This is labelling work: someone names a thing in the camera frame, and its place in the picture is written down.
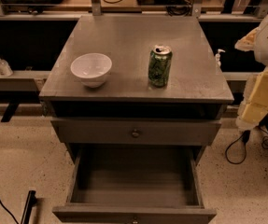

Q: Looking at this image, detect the grey drawer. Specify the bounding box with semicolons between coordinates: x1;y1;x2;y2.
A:
52;146;217;224
51;118;221;146

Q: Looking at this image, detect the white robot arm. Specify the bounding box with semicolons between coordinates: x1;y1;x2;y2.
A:
234;14;268;131

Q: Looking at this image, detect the grey wooden drawer cabinet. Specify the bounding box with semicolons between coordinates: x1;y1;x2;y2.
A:
38;14;235;154

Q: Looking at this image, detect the grey top drawer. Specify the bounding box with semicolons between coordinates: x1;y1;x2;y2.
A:
51;118;221;146

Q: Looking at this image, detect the green soda can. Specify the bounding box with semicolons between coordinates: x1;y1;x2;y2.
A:
148;45;173;87

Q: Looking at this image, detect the white ceramic bowl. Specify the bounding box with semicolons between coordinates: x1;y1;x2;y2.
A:
70;53;112;88

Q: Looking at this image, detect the white pump bottle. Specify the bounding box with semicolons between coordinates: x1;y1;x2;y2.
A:
215;49;226;67

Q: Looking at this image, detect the black floor stand bar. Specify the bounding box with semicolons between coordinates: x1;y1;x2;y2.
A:
21;190;37;224

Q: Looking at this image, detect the black floor cable right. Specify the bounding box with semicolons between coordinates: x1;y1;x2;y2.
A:
224;126;268;165

